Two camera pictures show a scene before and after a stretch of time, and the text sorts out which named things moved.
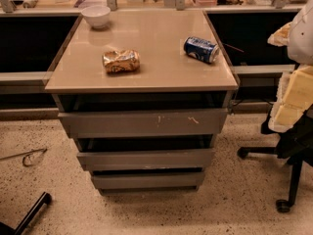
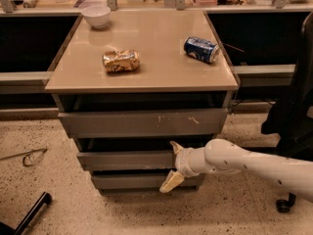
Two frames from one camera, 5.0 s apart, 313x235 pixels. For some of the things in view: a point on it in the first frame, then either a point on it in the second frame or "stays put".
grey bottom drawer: [148, 180] stays put
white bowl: [97, 16] stays put
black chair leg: [42, 199] stays put
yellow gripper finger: [281, 36] -> [176, 148]
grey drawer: [147, 160] stays put
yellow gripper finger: [294, 97] -> [174, 178]
